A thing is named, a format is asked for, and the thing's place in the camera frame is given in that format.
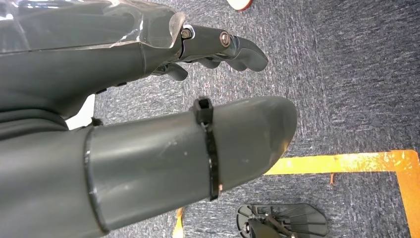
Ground white flat object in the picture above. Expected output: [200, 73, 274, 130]
[65, 94, 97, 130]

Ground black ribbed robot foot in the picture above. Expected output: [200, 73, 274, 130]
[236, 203, 329, 238]

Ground white red-soled shoe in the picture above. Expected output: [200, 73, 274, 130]
[226, 0, 253, 12]

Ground worn yellow floor tape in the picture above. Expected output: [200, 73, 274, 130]
[172, 150, 420, 238]

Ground black cable tie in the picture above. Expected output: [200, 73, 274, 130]
[189, 96, 220, 202]

